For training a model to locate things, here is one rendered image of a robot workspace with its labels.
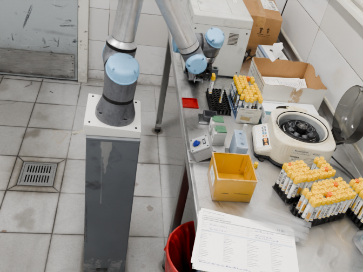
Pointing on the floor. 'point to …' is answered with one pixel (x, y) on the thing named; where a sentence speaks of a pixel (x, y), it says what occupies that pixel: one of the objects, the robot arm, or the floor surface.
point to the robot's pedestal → (108, 201)
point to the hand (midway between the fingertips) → (196, 75)
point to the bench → (341, 247)
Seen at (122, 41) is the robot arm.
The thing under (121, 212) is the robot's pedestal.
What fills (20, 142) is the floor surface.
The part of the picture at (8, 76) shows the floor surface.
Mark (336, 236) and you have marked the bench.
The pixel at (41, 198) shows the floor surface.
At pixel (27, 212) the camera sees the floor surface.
